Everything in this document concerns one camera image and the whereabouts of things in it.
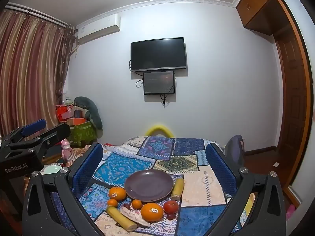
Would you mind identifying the white air conditioner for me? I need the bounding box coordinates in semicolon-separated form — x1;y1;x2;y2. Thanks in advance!
76;14;121;46

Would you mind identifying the large orange with sticker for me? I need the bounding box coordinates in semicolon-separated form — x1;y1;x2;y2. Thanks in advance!
109;187;127;201
141;203;164;222

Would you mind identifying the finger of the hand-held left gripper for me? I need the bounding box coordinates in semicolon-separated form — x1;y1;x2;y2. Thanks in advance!
0;119;48;151
10;123;71;157

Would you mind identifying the purple round plate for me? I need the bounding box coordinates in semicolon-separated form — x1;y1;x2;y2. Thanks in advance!
124;169;174;201

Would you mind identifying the pink toy figure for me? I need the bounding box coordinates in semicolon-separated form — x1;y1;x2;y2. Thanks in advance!
61;139;72;162

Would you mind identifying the orange flat box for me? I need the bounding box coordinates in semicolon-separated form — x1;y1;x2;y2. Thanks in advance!
68;118;87;126

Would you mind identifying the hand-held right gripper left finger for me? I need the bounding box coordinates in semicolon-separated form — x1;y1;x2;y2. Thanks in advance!
22;143;104;236

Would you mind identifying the crumpled paper wrapper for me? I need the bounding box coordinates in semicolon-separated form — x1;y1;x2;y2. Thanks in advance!
120;206;151;228

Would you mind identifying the striped brown curtain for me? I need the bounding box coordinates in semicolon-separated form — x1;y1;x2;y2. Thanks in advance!
0;3;76;139

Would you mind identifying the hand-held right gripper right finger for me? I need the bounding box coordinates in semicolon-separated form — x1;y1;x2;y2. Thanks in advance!
205;143;287;236

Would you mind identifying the grey chair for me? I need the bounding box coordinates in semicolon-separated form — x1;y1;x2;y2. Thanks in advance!
224;135;246;173

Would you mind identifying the yellow foam ring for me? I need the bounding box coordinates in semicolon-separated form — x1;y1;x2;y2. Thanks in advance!
145;125;174;137

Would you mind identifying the red gift box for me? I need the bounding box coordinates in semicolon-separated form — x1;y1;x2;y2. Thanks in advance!
56;104;75;123

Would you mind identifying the long banana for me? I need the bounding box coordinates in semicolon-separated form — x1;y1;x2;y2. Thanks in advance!
106;206;138;232

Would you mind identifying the brown wooden door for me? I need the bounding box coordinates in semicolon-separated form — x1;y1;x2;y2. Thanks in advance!
274;0;313;203

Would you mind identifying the black wall television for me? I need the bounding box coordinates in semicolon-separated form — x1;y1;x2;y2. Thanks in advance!
130;37;188;73

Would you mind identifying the wooden overhead cabinet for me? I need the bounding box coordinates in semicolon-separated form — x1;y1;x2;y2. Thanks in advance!
235;0;292;36

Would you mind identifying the light green bowl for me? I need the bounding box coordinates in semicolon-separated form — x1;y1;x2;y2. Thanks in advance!
42;165;62;175

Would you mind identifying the patchwork printed blanket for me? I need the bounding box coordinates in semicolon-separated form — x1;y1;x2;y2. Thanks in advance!
50;136;256;236

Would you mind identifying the red tomato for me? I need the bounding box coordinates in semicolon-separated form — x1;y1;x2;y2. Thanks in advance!
164;200;179;214

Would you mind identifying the short banana piece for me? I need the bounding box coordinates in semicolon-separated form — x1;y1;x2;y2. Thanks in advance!
171;178;185;200

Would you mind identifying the small black wall monitor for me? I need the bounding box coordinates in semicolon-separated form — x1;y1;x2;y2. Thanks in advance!
143;71;176;95

